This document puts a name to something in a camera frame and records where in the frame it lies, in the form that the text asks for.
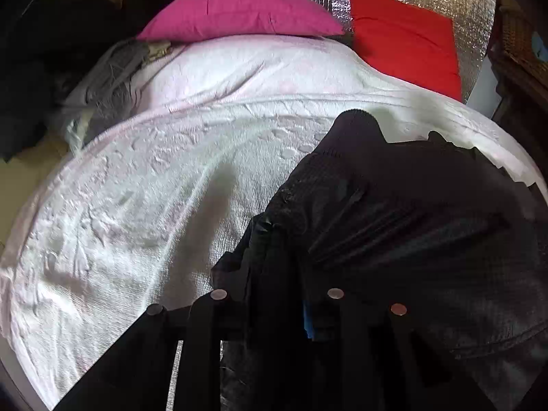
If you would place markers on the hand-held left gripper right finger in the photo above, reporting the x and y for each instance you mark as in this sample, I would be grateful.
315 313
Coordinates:
309 323

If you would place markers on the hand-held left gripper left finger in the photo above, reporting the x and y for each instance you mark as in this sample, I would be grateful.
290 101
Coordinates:
205 329

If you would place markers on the dark checked padded jacket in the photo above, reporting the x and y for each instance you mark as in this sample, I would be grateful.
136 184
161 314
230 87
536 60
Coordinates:
406 222

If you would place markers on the white textured bedspread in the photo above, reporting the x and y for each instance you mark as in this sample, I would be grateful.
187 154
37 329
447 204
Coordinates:
150 180

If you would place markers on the grey cloth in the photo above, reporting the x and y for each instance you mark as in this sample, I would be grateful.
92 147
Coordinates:
107 81

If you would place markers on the white panel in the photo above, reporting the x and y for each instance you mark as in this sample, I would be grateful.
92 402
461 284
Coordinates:
483 92

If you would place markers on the red pillow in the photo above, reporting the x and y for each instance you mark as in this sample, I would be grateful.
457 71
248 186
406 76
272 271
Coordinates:
402 38

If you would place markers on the black fur-trimmed coat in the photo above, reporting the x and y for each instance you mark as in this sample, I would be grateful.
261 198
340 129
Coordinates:
34 72

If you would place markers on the pink pillow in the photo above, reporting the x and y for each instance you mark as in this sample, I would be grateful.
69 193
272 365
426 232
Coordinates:
235 13

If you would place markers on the dark wicker furniture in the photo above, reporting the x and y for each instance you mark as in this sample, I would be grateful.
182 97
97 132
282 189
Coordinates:
518 51

